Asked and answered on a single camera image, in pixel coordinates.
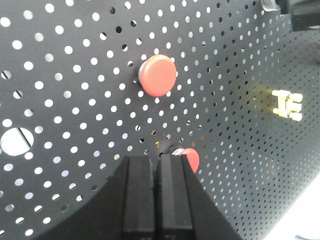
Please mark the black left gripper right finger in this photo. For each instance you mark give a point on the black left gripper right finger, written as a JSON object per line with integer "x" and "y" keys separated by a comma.
{"x": 172, "y": 212}

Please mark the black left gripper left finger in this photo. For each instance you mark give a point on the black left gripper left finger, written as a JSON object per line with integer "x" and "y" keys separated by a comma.
{"x": 139, "y": 208}

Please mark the black rotary selector switch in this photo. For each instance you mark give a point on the black rotary selector switch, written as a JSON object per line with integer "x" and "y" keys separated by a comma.
{"x": 304, "y": 14}

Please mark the lower red push button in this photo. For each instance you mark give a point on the lower red push button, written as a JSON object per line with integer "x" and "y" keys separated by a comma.
{"x": 191, "y": 154}

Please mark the red push button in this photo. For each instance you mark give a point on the red push button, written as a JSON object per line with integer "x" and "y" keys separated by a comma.
{"x": 157, "y": 75}
{"x": 191, "y": 154}

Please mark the upper red push button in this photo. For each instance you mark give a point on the upper red push button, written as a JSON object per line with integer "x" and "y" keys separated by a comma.
{"x": 157, "y": 75}

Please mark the black perforated pegboard panel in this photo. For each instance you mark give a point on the black perforated pegboard panel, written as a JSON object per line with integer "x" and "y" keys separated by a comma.
{"x": 69, "y": 76}

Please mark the yellow toggle switch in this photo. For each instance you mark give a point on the yellow toggle switch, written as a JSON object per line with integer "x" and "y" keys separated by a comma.
{"x": 288, "y": 104}

